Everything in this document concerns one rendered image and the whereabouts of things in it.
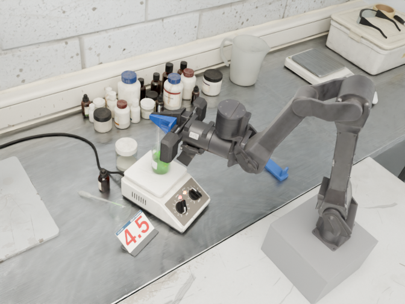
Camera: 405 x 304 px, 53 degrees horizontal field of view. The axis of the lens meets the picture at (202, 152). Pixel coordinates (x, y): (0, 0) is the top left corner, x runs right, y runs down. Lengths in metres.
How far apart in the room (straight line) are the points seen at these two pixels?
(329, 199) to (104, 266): 0.51
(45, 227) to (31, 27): 0.53
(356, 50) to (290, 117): 1.14
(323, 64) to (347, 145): 0.98
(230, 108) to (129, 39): 0.65
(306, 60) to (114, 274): 1.13
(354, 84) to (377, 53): 1.10
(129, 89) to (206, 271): 0.61
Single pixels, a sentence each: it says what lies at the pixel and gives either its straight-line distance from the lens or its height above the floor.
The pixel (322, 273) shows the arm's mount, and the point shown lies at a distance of 0.93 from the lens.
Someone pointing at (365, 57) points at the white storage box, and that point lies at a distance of 1.85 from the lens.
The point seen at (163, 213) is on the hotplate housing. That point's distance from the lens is 1.02.
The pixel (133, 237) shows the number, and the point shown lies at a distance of 1.00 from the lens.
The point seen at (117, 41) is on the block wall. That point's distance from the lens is 1.37.
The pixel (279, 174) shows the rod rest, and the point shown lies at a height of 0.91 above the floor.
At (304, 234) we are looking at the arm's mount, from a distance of 0.97.
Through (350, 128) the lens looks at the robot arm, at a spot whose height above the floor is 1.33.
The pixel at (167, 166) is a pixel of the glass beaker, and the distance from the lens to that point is 1.01.
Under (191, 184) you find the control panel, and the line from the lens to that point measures 1.06.
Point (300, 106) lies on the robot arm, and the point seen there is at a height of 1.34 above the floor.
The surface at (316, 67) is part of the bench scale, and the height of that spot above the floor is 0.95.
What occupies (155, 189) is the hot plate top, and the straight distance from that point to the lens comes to 1.00.
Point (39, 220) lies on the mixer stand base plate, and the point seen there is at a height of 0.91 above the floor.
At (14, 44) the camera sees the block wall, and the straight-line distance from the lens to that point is 1.24.
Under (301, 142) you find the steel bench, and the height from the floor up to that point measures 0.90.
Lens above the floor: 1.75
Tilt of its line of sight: 43 degrees down
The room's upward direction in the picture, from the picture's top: 9 degrees clockwise
